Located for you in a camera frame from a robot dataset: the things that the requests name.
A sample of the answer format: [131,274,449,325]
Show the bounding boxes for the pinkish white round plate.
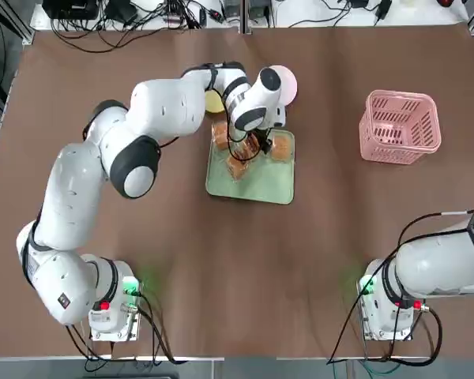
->
[274,65,299,108]

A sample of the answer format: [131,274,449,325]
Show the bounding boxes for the small pink plastic basket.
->
[358,89,442,166]

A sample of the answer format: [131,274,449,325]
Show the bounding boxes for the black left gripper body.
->
[256,126,277,144]

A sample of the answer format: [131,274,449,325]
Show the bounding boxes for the black left base cable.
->
[82,291,190,372]

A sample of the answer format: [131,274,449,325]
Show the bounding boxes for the yellow round plate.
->
[203,88,225,116]

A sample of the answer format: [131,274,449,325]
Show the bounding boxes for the black right base cable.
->
[326,276,446,366]

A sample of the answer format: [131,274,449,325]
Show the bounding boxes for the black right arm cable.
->
[394,208,474,253]

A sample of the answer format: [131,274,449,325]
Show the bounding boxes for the cable hub with plugs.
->
[161,7,206,25]

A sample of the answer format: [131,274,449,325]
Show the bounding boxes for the black dock box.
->
[43,0,100,21]

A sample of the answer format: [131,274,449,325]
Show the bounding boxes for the black base cable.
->
[326,276,446,366]
[82,291,190,372]

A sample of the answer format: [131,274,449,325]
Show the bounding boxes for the green rectangular tray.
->
[204,126,296,205]

